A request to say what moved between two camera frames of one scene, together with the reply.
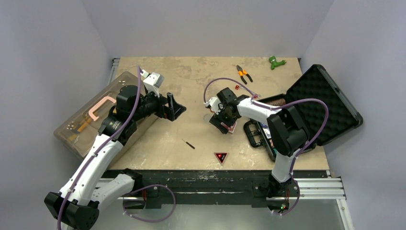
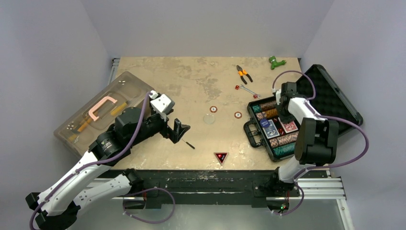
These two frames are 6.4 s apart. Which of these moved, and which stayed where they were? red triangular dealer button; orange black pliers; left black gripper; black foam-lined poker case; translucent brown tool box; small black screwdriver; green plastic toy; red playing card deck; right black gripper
Moved: left black gripper; right black gripper; red playing card deck
Stayed: small black screwdriver; green plastic toy; black foam-lined poker case; orange black pliers; red triangular dealer button; translucent brown tool box
